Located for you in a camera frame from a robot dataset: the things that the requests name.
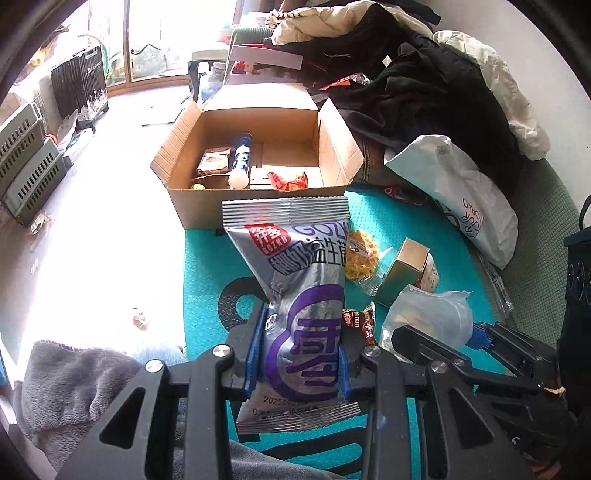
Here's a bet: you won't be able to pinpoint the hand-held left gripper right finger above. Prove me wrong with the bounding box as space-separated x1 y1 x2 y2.
339 330 532 480

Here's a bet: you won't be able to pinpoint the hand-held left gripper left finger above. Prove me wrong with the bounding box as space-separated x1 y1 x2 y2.
58 302 271 480

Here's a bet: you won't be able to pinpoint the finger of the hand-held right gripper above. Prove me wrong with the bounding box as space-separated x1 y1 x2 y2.
392 324 561 400
470 322 561 386

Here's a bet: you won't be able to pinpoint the clear plastic bag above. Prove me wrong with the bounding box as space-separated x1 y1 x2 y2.
379 285 474 356

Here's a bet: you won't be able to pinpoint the dark brown snack packet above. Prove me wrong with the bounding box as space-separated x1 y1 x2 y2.
342 304 378 347

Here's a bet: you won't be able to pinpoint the small tan carton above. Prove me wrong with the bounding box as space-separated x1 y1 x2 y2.
375 237 432 308

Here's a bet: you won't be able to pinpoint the silver purple snack packet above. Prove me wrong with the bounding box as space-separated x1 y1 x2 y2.
222 196 362 437

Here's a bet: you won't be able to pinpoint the clear packet yellow snacks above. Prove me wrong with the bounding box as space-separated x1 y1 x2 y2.
344 228 398 296

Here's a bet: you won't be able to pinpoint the brown cardboard box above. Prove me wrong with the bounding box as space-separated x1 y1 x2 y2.
150 83 365 230

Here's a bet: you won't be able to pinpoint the red candy packet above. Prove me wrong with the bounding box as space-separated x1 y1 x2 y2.
267 171 309 192

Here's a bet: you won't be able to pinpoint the blue white tube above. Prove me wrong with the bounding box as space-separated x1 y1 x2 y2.
228 132 254 190

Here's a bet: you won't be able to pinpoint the brown white snack wrapper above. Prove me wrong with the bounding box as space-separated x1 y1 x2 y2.
193 145 233 178

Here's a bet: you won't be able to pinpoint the clear plastic sleeve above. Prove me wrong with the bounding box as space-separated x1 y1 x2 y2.
475 251 515 319

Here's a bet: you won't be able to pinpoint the person's blue jeans leg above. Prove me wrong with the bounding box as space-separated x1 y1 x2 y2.
129 344 188 367

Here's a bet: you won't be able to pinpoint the teal foam mat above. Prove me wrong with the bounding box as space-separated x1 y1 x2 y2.
182 187 509 480

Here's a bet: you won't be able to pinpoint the red wrapper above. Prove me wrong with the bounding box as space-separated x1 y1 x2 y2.
383 185 432 206

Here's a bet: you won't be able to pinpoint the white printed plastic bag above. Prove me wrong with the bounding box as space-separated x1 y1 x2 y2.
383 134 519 271

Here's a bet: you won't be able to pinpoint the person's grey fleece clothing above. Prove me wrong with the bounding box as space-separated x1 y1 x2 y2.
14 339 370 480

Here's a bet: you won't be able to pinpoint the brown folded cloth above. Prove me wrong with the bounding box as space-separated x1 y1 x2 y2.
351 138 398 190

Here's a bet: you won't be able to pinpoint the pile of black clothes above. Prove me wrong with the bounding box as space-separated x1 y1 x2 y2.
295 0 527 176

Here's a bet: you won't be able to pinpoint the small clear box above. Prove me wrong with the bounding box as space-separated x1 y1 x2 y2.
28 210 56 236

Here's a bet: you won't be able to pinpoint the cream padded coat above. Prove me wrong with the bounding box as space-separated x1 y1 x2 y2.
431 30 551 161

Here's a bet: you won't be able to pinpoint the red foil packet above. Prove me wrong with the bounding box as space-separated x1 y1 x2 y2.
318 74 372 90

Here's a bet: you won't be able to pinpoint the clear blue water jug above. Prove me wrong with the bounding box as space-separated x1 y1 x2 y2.
198 62 227 102

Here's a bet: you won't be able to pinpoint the grey slotted crate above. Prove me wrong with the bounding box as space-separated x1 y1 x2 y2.
0 102 47 160
0 136 65 227

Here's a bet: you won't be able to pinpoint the grey flat board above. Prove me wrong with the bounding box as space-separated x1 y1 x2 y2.
228 45 303 70

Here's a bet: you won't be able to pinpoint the grey stool dark legs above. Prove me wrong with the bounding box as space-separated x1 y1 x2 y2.
188 48 232 102

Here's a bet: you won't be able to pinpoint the clear plastic basin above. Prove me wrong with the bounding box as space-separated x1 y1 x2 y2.
130 44 169 77

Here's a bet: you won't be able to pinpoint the black radiator heater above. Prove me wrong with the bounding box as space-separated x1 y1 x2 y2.
50 46 110 130

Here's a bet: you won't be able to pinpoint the cream jacket spotted lining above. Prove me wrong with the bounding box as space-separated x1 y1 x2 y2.
265 4 398 47

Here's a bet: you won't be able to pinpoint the window with brown frame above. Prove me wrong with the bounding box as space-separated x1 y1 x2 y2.
88 0 245 86

